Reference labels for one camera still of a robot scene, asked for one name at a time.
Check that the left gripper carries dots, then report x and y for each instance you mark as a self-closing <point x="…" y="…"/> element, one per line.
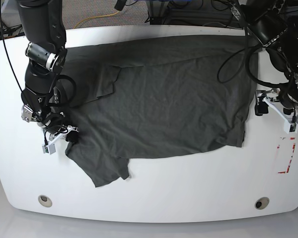
<point x="269" y="99"/>

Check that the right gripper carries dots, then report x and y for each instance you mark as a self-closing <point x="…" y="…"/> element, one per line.
<point x="68" y="132"/>

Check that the dark grey T-shirt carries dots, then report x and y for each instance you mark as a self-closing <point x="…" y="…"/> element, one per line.
<point x="155" y="98"/>

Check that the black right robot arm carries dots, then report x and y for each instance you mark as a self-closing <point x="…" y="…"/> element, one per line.
<point x="46" y="90"/>

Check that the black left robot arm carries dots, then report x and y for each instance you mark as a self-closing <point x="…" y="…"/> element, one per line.
<point x="272" y="33"/>

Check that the red tape rectangle marking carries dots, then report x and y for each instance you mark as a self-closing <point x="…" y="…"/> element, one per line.
<point x="284" y="154"/>

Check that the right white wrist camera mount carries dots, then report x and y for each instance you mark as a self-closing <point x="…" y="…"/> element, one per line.
<point x="49" y="142"/>

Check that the left table cable grommet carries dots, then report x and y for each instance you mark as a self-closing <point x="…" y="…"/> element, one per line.
<point x="45" y="201"/>

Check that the table cable grommet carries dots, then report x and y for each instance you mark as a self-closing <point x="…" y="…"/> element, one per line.
<point x="262" y="203"/>
<point x="45" y="201"/>

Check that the right table cable grommet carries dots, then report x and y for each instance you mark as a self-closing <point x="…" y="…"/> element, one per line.
<point x="262" y="203"/>

